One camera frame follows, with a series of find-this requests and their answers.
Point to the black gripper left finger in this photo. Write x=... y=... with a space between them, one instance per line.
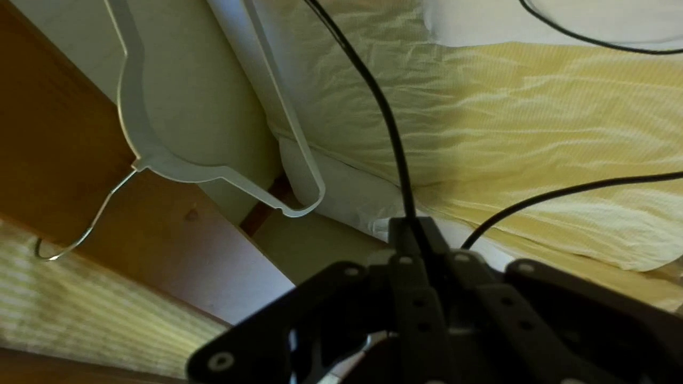
x=386 y=317

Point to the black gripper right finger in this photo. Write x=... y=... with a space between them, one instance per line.
x=562 y=328

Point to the white plastic coat hanger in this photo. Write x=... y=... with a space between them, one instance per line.
x=154 y=157

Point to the yellow bed blanket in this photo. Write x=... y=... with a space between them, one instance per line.
x=562 y=154

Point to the white front pillow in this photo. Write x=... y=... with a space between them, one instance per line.
x=652 y=26

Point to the upper bunk mattress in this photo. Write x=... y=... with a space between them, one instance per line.
x=82 y=311

